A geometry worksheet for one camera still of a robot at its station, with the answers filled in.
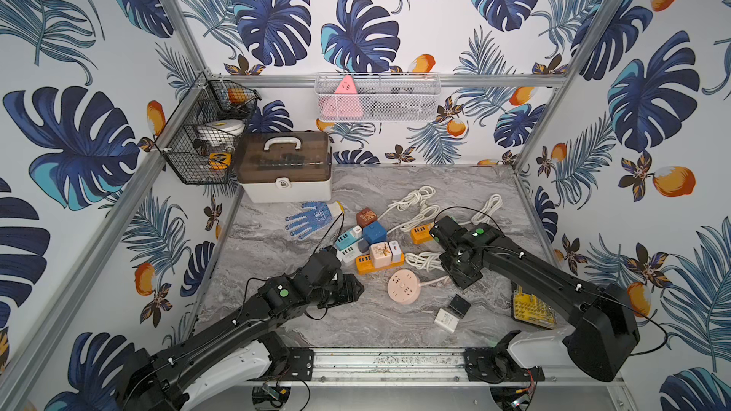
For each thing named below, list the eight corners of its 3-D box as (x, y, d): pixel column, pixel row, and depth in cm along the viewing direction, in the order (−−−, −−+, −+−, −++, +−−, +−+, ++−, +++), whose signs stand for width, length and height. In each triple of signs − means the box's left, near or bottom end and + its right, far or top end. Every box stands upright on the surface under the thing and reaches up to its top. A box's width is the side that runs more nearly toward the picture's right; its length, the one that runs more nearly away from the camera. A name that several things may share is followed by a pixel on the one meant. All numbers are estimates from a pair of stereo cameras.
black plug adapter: (446, 307, 86) (448, 305, 84) (454, 296, 88) (456, 293, 86) (461, 319, 83) (463, 317, 82) (469, 307, 86) (471, 305, 84)
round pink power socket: (382, 291, 88) (383, 284, 84) (398, 271, 93) (399, 263, 88) (408, 310, 85) (410, 304, 80) (422, 289, 89) (425, 281, 84)
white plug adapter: (433, 321, 83) (434, 319, 81) (438, 309, 85) (439, 307, 84) (453, 333, 81) (455, 331, 79) (458, 320, 83) (459, 318, 82)
